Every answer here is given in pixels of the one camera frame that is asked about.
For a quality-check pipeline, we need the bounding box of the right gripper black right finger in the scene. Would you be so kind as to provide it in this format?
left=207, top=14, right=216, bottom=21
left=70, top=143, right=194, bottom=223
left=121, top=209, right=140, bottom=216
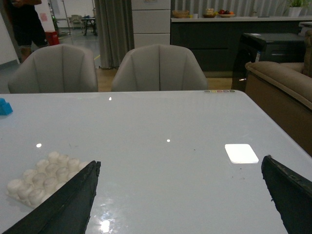
left=261, top=155, right=312, bottom=234

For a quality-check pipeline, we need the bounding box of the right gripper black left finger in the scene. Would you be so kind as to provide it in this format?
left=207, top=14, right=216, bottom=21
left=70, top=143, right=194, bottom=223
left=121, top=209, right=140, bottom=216
left=5, top=161, right=101, bottom=234

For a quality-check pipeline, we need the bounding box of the blue toy block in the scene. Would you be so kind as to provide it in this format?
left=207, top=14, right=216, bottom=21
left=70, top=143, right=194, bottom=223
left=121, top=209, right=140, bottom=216
left=0, top=98, right=13, bottom=116

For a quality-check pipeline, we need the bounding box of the brown sofa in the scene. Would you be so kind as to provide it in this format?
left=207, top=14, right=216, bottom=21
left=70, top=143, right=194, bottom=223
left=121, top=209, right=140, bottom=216
left=245, top=30, right=312, bottom=155

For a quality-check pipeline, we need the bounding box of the left grey armchair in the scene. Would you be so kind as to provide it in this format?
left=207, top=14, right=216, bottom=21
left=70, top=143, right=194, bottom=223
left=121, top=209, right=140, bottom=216
left=8, top=44, right=98, bottom=94

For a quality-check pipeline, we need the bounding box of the grey armchair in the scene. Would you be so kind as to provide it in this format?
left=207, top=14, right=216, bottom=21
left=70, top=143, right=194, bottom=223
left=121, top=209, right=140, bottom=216
left=111, top=44, right=208, bottom=92
left=8, top=44, right=98, bottom=94

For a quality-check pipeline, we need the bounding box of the black box appliance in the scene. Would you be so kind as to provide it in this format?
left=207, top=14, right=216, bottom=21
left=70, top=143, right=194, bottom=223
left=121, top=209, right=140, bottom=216
left=231, top=33, right=306, bottom=91

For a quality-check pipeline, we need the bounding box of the right grey armchair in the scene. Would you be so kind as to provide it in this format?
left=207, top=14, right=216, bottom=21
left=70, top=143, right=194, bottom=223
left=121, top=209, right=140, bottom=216
left=111, top=44, right=208, bottom=92

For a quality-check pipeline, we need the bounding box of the dark kitchen counter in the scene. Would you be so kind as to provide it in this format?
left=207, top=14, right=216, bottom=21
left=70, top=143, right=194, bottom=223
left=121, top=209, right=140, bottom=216
left=170, top=16, right=312, bottom=72

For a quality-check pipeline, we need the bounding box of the red bin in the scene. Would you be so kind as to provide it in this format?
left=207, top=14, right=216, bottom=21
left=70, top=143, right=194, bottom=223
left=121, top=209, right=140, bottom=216
left=45, top=31, right=59, bottom=46

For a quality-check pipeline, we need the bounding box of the person in black clothes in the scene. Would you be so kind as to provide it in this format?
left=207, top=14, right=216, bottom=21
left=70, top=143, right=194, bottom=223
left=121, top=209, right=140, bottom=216
left=3, top=0, right=49, bottom=62

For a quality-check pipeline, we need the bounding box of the potted plant white pot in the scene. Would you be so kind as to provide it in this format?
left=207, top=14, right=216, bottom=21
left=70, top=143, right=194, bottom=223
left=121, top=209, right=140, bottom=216
left=283, top=0, right=312, bottom=17

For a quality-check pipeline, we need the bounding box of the background work table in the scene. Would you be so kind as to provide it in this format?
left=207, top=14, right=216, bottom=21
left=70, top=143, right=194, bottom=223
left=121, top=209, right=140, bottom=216
left=81, top=17, right=98, bottom=36

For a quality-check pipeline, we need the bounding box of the fruit plate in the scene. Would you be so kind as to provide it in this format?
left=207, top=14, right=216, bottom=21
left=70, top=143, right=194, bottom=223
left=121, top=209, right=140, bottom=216
left=218, top=9, right=235, bottom=18

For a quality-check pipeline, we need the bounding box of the grey curtain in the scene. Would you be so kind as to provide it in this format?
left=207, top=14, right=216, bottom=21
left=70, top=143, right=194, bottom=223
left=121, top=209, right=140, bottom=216
left=95, top=0, right=134, bottom=69

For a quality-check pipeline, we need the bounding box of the bowl with food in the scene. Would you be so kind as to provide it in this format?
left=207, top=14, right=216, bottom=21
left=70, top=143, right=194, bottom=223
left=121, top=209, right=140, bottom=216
left=203, top=8, right=218, bottom=18

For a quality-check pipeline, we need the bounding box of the white drawer cabinet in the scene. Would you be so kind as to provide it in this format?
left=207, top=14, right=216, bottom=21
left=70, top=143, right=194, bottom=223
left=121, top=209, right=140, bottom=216
left=131, top=0, right=171, bottom=48

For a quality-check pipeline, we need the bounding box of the wicker basket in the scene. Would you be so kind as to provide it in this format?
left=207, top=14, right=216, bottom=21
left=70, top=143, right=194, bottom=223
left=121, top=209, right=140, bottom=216
left=172, top=10, right=189, bottom=19

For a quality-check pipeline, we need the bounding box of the white studded base plate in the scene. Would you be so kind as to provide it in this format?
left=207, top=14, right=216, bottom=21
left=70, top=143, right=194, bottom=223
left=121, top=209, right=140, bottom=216
left=6, top=151, right=89, bottom=209

